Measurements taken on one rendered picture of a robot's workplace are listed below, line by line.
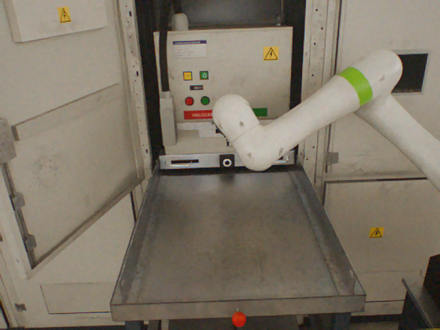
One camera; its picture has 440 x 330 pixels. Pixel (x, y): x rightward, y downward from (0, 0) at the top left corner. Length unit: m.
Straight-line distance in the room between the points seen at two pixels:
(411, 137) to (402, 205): 0.54
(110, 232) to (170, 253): 0.62
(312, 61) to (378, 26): 0.24
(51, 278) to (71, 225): 0.68
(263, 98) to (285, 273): 0.70
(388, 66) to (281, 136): 0.36
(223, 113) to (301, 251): 0.44
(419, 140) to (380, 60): 0.28
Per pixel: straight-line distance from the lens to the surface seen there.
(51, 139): 1.18
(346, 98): 1.12
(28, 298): 2.08
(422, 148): 1.29
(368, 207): 1.72
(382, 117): 1.30
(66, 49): 1.22
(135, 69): 1.43
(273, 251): 1.12
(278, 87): 1.48
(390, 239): 1.85
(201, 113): 1.49
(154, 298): 1.00
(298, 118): 1.08
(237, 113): 1.05
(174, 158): 1.55
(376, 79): 1.16
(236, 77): 1.46
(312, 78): 1.46
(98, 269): 1.85
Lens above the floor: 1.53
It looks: 25 degrees down
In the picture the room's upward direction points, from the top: 2 degrees counter-clockwise
